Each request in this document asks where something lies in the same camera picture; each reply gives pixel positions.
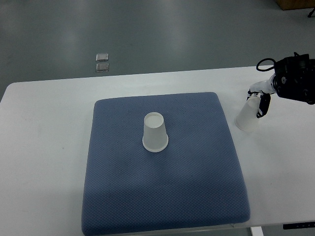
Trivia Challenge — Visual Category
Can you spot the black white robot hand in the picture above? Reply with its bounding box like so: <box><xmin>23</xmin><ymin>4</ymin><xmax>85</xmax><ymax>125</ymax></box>
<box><xmin>247</xmin><ymin>78</ymin><xmax>276</xmax><ymax>118</ymax></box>

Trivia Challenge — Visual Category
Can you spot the white paper cup carried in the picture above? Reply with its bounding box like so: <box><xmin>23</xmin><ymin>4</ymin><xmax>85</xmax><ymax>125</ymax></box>
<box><xmin>235</xmin><ymin>96</ymin><xmax>260</xmax><ymax>132</ymax></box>

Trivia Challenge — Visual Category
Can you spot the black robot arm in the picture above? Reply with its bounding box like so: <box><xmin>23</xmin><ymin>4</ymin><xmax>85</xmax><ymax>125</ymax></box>
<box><xmin>249</xmin><ymin>52</ymin><xmax>315</xmax><ymax>105</ymax></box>

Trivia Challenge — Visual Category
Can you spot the brown cardboard box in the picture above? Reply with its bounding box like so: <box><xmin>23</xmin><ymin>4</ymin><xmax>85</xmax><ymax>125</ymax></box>
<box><xmin>275</xmin><ymin>0</ymin><xmax>315</xmax><ymax>10</ymax></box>

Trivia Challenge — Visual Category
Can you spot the black tripod leg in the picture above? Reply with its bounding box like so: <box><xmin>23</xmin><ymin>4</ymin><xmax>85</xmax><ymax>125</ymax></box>
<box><xmin>308</xmin><ymin>8</ymin><xmax>315</xmax><ymax>18</ymax></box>

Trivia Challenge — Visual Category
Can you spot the blue fabric cushion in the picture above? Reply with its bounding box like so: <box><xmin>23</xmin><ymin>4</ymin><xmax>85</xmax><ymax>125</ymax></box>
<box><xmin>82</xmin><ymin>92</ymin><xmax>251</xmax><ymax>236</ymax></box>

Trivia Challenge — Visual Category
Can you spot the white paper cup on cushion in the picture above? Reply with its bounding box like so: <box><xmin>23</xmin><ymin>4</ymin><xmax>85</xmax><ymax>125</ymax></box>
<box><xmin>142</xmin><ymin>112</ymin><xmax>169</xmax><ymax>152</ymax></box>

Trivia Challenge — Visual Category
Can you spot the black table control panel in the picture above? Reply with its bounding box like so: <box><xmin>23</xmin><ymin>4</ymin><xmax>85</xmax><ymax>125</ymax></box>
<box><xmin>283</xmin><ymin>222</ymin><xmax>315</xmax><ymax>230</ymax></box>

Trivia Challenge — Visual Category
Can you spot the white table leg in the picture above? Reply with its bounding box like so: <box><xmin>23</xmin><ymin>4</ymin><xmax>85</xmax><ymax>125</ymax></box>
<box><xmin>250</xmin><ymin>227</ymin><xmax>264</xmax><ymax>236</ymax></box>

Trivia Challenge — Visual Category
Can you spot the upper metal floor plate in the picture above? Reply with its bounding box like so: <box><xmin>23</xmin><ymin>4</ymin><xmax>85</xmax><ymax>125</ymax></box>
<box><xmin>95</xmin><ymin>53</ymin><xmax>109</xmax><ymax>61</ymax></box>

